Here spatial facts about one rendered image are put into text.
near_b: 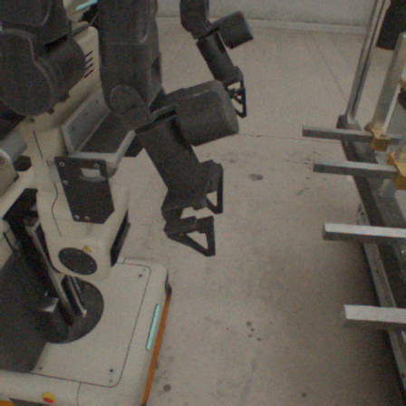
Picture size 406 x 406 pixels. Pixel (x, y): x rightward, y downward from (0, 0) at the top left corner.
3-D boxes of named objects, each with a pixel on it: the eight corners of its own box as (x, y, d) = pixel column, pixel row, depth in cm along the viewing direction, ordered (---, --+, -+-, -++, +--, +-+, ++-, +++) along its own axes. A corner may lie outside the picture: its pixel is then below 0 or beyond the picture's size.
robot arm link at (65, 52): (4, 64, 44) (-22, 78, 40) (44, 15, 39) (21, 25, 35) (52, 113, 49) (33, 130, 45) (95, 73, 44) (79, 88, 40)
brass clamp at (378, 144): (370, 150, 113) (374, 138, 110) (361, 131, 124) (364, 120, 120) (387, 152, 113) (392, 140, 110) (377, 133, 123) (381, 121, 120)
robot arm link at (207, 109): (127, 68, 44) (103, 92, 38) (205, 32, 40) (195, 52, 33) (167, 140, 51) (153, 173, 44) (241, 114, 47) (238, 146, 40)
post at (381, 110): (361, 166, 126) (404, 33, 95) (358, 160, 129) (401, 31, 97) (369, 167, 126) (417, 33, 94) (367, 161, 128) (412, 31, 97)
